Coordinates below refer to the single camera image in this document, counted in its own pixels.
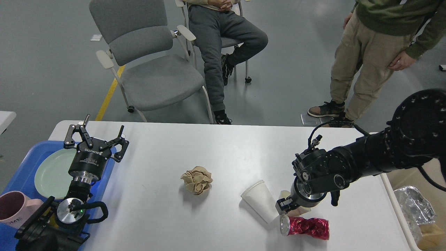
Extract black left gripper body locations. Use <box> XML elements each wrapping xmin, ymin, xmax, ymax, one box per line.
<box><xmin>68</xmin><ymin>148</ymin><xmax>111</xmax><ymax>181</ymax></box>

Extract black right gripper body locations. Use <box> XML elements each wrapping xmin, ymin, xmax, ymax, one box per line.
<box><xmin>290</xmin><ymin>176</ymin><xmax>327</xmax><ymax>210</ymax></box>

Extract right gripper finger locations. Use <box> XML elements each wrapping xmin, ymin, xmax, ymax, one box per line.
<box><xmin>276</xmin><ymin>197</ymin><xmax>297</xmax><ymax>214</ymax></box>

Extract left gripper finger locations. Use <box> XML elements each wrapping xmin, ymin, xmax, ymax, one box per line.
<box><xmin>63</xmin><ymin>114</ymin><xmax>94</xmax><ymax>151</ymax></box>
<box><xmin>101</xmin><ymin>125</ymin><xmax>129</xmax><ymax>163</ymax></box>

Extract crushed white paper cup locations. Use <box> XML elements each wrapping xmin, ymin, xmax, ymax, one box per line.
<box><xmin>279</xmin><ymin>190</ymin><xmax>311</xmax><ymax>217</ymax></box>

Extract crushed red can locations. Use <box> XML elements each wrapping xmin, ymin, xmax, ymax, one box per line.
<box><xmin>280</xmin><ymin>215</ymin><xmax>330</xmax><ymax>240</ymax></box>

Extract light green plate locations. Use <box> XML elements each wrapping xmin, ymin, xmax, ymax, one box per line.
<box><xmin>34</xmin><ymin>149</ymin><xmax>77</xmax><ymax>199</ymax></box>

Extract pink mug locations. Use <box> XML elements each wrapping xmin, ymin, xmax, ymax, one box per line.
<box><xmin>0</xmin><ymin>191</ymin><xmax>43</xmax><ymax>229</ymax></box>

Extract aluminium foil sheet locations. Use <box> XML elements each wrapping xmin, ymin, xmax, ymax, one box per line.
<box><xmin>394</xmin><ymin>186</ymin><xmax>437</xmax><ymax>243</ymax></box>

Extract brown paper bag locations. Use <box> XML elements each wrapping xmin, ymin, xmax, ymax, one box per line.
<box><xmin>417</xmin><ymin>223</ymin><xmax>446</xmax><ymax>251</ymax></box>

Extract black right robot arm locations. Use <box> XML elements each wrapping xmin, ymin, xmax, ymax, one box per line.
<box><xmin>275</xmin><ymin>89</ymin><xmax>446</xmax><ymax>215</ymax></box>

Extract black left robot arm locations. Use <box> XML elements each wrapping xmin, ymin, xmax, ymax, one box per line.
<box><xmin>15</xmin><ymin>115</ymin><xmax>129</xmax><ymax>251</ymax></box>

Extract white side table corner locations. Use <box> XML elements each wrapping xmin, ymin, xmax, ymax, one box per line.
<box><xmin>0</xmin><ymin>111</ymin><xmax>17</xmax><ymax>134</ymax></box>

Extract metal floor plates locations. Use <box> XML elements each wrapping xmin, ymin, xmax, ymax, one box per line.
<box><xmin>300</xmin><ymin>113</ymin><xmax>322</xmax><ymax>127</ymax></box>

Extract crumpled brown paper ball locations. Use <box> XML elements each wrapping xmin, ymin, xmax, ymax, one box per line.
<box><xmin>180</xmin><ymin>166</ymin><xmax>213</xmax><ymax>195</ymax></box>

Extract empty grey chair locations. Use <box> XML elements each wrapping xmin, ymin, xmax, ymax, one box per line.
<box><xmin>89</xmin><ymin>0</ymin><xmax>215</xmax><ymax>124</ymax></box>

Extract beige plastic bin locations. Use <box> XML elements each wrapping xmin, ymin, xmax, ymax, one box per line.
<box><xmin>386</xmin><ymin>159</ymin><xmax>446</xmax><ymax>231</ymax></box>

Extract occupied grey chair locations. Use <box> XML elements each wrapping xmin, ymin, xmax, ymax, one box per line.
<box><xmin>175</xmin><ymin>0</ymin><xmax>252</xmax><ymax>84</ymax></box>

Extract seated person grey trousers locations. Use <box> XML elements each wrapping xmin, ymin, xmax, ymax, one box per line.
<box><xmin>186</xmin><ymin>0</ymin><xmax>269</xmax><ymax>124</ymax></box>

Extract standing person green hoodie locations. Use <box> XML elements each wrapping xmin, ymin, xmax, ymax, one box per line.
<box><xmin>307</xmin><ymin>0</ymin><xmax>446</xmax><ymax>128</ymax></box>

